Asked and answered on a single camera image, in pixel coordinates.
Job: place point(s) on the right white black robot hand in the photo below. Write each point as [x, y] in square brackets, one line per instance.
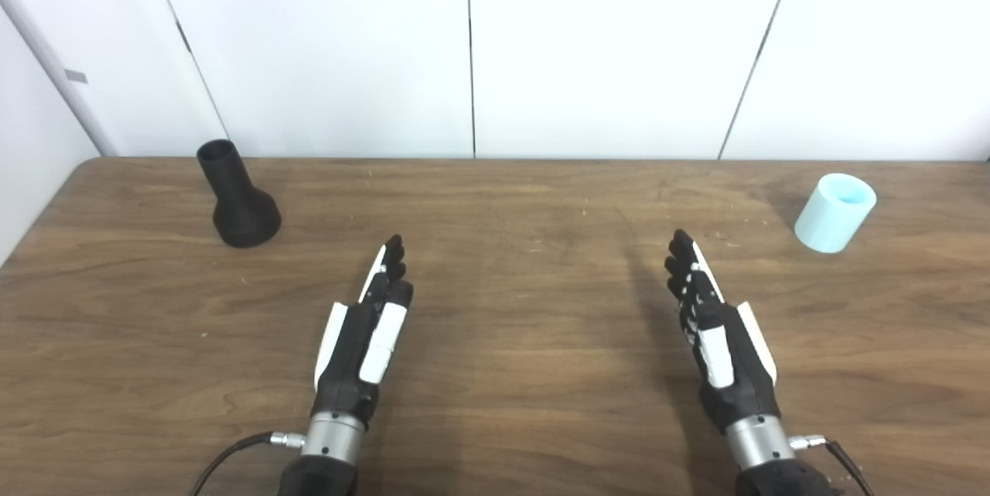
[735, 372]

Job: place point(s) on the small gray wall label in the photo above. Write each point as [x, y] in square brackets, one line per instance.
[76, 76]

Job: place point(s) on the black funnel-shaped nozzle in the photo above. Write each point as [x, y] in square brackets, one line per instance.
[241, 213]

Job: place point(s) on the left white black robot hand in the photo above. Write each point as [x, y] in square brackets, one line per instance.
[348, 349]

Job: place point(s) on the white wall corner trim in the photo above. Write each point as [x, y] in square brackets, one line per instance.
[54, 66]

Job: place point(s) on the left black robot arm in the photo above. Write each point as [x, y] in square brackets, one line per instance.
[329, 449]

